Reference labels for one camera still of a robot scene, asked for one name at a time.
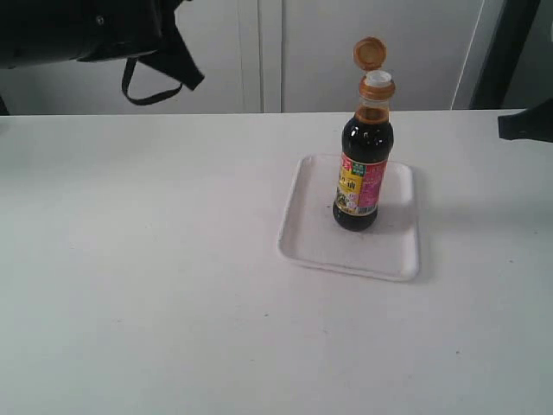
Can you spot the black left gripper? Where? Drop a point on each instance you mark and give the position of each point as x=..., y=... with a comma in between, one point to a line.
x=36, y=32

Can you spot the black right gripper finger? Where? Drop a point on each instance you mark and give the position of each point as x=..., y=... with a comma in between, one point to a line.
x=534, y=124

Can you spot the dark soy sauce bottle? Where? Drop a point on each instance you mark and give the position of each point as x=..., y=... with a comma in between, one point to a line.
x=366, y=142

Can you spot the white foam tray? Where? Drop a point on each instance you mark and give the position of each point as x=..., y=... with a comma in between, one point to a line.
x=309, y=235

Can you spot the dark post at right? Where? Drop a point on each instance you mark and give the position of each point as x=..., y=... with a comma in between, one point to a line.
x=514, y=24

